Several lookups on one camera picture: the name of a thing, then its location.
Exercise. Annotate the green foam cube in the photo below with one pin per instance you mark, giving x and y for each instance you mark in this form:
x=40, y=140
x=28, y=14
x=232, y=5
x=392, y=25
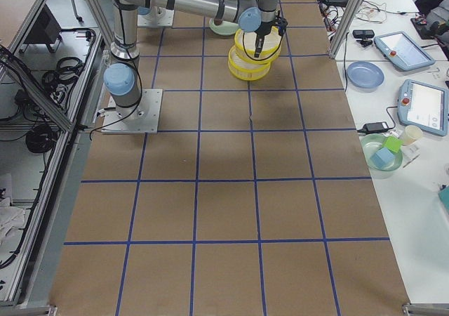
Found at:
x=393, y=144

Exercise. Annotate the blue foam cube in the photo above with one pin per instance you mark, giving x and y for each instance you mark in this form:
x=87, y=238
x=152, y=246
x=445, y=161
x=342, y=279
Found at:
x=382, y=159

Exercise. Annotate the green bowl with blocks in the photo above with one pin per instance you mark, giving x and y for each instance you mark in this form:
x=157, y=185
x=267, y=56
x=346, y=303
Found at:
x=371, y=144

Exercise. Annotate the black power adapter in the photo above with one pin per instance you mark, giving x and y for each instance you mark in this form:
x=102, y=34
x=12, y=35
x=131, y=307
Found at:
x=375, y=127

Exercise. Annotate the teach pendant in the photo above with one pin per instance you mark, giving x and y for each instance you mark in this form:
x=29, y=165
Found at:
x=402, y=51
x=423, y=105

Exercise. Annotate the light green plate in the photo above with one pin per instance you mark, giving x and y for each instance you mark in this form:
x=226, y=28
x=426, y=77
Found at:
x=225, y=29

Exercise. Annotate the paper cup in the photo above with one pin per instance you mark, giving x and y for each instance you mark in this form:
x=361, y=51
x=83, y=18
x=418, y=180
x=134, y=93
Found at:
x=410, y=134

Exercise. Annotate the blue plate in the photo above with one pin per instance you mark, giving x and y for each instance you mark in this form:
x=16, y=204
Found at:
x=365, y=74

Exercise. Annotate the near teach pendant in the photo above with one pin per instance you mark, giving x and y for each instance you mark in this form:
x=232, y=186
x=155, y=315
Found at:
x=423, y=105

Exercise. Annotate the aluminium frame post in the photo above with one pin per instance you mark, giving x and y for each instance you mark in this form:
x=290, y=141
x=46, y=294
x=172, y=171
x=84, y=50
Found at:
x=343, y=28

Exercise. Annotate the yellow steamer layer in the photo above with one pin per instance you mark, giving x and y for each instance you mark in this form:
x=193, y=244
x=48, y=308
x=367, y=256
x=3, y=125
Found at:
x=251, y=50
x=244, y=70

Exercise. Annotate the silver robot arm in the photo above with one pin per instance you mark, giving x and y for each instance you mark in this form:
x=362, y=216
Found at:
x=122, y=79

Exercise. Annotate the white crumpled cloth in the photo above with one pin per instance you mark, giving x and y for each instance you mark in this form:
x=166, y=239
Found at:
x=12, y=217

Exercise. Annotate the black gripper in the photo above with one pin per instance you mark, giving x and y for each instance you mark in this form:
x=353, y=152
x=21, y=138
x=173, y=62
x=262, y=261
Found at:
x=262, y=30

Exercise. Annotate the black webcam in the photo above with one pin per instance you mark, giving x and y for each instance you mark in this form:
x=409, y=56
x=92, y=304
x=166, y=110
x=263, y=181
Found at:
x=363, y=36

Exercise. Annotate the far teach pendant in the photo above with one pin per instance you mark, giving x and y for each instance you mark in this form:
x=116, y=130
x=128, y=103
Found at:
x=402, y=51

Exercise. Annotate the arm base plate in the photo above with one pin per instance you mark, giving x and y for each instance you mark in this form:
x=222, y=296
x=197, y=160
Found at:
x=145, y=119
x=156, y=17

